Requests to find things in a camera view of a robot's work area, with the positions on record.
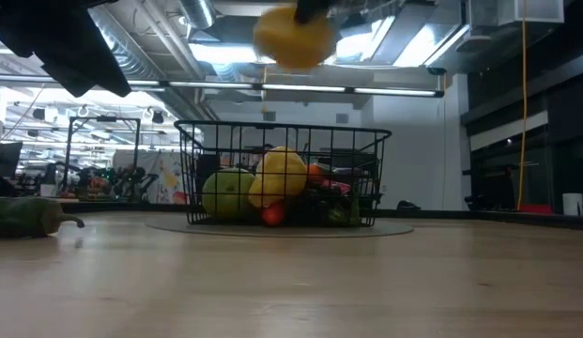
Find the black wire basket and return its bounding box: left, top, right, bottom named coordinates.
left=173, top=119, right=393, bottom=228

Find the black grape bunch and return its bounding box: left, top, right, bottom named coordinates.
left=285, top=185, right=367, bottom=227

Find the long ceiling light bar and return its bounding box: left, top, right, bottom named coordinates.
left=126, top=79, right=445, bottom=99

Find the white printed cloth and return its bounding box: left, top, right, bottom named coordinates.
left=111, top=149, right=190, bottom=205

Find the yellow starfruit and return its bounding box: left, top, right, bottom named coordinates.
left=253, top=4, right=337, bottom=72

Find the white cup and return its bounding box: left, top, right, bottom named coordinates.
left=561, top=192, right=583, bottom=218

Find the tangerine cluster with leaves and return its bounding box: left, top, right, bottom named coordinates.
left=305, top=162, right=327, bottom=186

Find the grey round mat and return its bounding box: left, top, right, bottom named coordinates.
left=145, top=214, right=415, bottom=239

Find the orange carrot with green leaves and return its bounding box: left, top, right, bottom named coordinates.
left=261, top=200, right=287, bottom=228

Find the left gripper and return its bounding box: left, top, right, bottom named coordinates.
left=0, top=0, right=133, bottom=99

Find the silver ventilation duct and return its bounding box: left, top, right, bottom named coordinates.
left=177, top=0, right=218, bottom=31

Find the dark green cucumber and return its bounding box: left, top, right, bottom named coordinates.
left=0, top=195, right=86, bottom=238

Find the green pear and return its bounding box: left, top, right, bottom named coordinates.
left=201, top=167, right=257, bottom=222

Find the black computer monitor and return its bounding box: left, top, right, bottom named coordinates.
left=0, top=141, right=24, bottom=180

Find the red box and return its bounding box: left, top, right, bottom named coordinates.
left=517, top=202, right=554, bottom=216

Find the black metal rack frame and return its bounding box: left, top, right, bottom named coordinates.
left=63, top=115, right=143, bottom=192

